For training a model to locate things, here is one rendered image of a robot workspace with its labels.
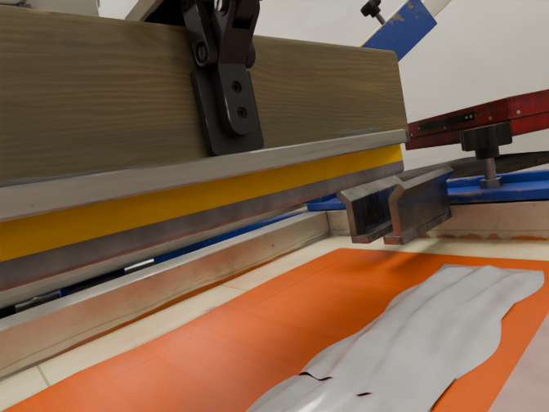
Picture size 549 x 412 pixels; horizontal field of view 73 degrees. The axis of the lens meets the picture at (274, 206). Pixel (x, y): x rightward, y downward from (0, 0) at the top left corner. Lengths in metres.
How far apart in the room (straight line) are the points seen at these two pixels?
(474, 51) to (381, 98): 1.97
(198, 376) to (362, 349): 0.10
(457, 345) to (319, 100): 0.16
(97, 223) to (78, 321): 0.19
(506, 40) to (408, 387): 2.09
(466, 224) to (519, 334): 0.19
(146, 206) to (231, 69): 0.07
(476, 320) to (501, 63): 2.02
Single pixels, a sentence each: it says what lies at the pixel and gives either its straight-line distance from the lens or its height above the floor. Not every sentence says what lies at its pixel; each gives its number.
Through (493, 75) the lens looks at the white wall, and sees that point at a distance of 2.22.
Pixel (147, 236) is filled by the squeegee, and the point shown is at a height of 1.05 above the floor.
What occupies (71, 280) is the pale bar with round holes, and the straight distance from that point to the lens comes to 0.41.
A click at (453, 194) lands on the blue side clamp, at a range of 0.41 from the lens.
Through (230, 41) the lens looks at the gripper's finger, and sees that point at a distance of 0.18.
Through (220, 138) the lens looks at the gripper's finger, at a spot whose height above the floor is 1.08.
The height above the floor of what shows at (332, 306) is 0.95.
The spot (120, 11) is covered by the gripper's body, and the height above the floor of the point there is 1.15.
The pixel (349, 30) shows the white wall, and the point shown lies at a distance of 2.65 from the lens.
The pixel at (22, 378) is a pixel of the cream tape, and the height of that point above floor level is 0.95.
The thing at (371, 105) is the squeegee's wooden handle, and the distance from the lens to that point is 0.28.
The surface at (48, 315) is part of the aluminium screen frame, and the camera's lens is 0.34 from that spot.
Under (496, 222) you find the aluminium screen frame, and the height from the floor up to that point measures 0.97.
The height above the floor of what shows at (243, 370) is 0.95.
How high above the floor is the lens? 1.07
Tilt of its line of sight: 7 degrees down
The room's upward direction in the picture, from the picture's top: 12 degrees counter-clockwise
